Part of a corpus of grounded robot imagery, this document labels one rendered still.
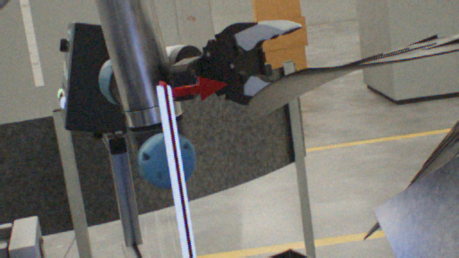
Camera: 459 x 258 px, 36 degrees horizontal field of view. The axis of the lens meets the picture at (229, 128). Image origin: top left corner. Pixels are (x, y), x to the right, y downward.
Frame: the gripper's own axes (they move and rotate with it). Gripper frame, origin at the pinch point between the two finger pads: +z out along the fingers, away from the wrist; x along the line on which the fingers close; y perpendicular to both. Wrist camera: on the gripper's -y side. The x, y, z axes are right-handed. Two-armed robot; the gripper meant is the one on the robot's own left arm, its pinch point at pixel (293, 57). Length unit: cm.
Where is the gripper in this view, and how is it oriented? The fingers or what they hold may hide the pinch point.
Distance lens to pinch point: 87.1
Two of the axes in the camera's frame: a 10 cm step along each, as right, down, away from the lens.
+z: 7.7, -0.5, -6.3
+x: 1.6, 9.8, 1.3
